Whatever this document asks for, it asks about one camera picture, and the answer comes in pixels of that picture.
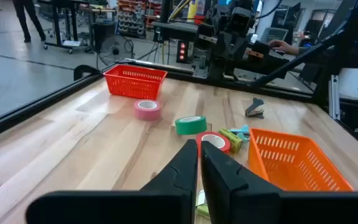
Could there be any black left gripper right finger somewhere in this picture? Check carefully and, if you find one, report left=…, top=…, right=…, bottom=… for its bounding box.
left=200, top=140, right=358, bottom=224

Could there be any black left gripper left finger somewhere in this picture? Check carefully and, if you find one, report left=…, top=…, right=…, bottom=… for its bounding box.
left=25, top=139, right=198, bottom=224

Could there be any red tape roll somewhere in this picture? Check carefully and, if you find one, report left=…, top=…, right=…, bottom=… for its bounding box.
left=195, top=131, right=232, bottom=156

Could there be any green tape roll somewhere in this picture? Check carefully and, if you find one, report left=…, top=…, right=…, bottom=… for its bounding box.
left=175, top=115, right=208, bottom=136

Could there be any pink tape roll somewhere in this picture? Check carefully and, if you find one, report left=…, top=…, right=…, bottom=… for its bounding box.
left=133, top=99, right=162, bottom=121

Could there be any person's forearm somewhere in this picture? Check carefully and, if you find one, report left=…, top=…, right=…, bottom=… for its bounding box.
left=296, top=45, right=316, bottom=57

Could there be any device with red lights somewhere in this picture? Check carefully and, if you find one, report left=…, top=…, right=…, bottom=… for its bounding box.
left=176, top=39, right=190, bottom=64

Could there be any yellow bottle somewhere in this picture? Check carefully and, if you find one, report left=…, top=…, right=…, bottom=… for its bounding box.
left=186, top=0, right=199, bottom=22

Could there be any grey monitor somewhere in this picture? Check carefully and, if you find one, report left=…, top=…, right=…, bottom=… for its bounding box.
left=259, top=27, right=289, bottom=44

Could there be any person's hand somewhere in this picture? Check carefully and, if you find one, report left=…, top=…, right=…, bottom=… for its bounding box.
left=267, top=39, right=301, bottom=57

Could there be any orange plastic basket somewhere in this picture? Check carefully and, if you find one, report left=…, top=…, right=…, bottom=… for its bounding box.
left=247, top=128, right=354, bottom=192

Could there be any shelf with parts bins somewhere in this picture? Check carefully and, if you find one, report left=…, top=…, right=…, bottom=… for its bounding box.
left=116, top=0, right=163, bottom=40

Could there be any red plastic basket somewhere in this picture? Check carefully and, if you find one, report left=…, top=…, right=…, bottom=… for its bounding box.
left=103, top=63, right=168, bottom=101

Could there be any black floor fan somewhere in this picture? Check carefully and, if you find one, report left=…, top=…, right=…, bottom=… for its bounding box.
left=97, top=34, right=135, bottom=66

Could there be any silver aluminium profile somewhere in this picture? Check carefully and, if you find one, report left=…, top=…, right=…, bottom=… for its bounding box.
left=328, top=74, right=341, bottom=121

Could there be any black box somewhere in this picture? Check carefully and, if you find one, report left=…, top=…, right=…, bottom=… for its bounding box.
left=92, top=21, right=117, bottom=54

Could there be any black rolling cart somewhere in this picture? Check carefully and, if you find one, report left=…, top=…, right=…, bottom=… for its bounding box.
left=37, top=0, right=117, bottom=55

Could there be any person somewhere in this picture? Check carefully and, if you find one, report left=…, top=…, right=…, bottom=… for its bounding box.
left=12, top=0, right=47, bottom=44

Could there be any black frame bracket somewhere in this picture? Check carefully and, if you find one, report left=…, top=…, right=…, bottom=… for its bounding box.
left=73, top=64, right=102, bottom=82

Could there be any black aluminium table frame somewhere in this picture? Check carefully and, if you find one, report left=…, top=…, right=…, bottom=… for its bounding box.
left=0, top=0, right=358, bottom=146

